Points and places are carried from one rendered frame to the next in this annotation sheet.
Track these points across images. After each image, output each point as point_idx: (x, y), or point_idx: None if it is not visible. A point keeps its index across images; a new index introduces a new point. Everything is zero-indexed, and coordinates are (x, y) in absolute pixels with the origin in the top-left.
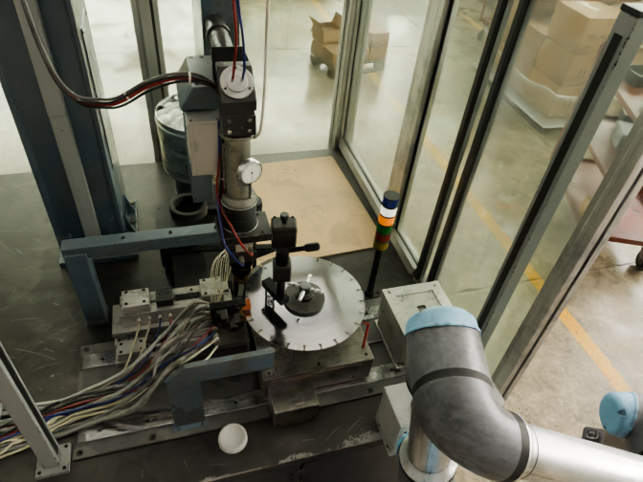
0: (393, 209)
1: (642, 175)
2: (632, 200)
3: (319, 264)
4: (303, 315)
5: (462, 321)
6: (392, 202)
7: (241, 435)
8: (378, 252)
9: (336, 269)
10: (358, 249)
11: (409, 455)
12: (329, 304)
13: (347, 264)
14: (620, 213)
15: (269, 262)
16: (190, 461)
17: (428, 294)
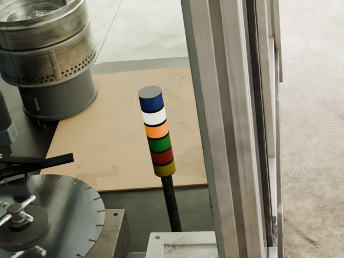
0: (152, 113)
1: (221, 13)
2: (241, 64)
3: (73, 187)
4: (6, 248)
5: None
6: (146, 101)
7: None
8: (162, 180)
9: (90, 195)
10: (202, 183)
11: None
12: (47, 239)
13: (176, 201)
14: (234, 90)
15: (16, 178)
16: None
17: (215, 248)
